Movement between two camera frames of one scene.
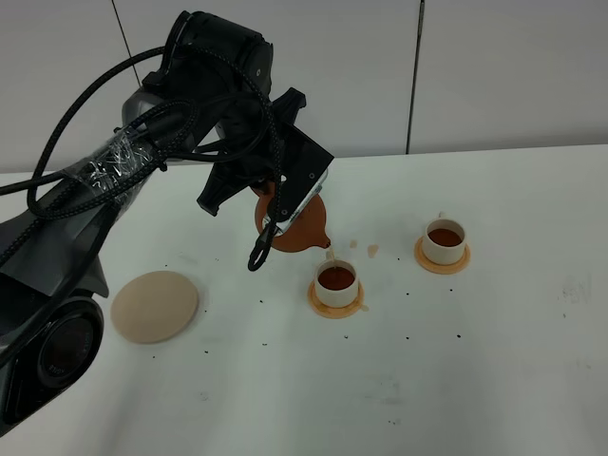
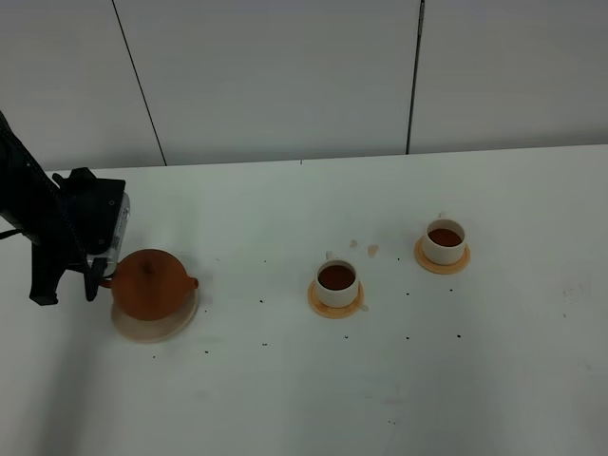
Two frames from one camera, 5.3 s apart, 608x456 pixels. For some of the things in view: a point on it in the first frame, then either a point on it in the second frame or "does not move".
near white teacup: [336, 282] does not move
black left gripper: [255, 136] to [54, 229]
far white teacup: [444, 240] does not move
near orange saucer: [335, 312] does not move
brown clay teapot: [308, 231] to [150, 284]
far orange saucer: [440, 269] does not move
